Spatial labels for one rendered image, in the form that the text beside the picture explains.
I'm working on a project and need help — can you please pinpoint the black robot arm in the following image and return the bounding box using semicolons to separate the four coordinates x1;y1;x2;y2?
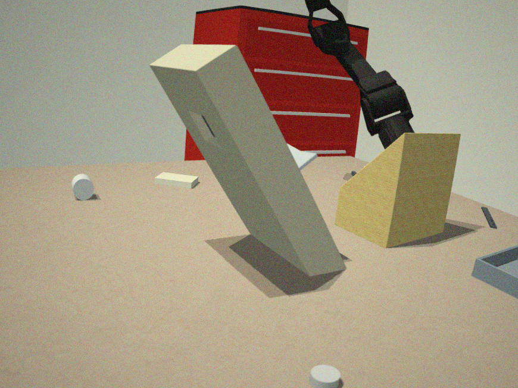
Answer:
305;0;414;149

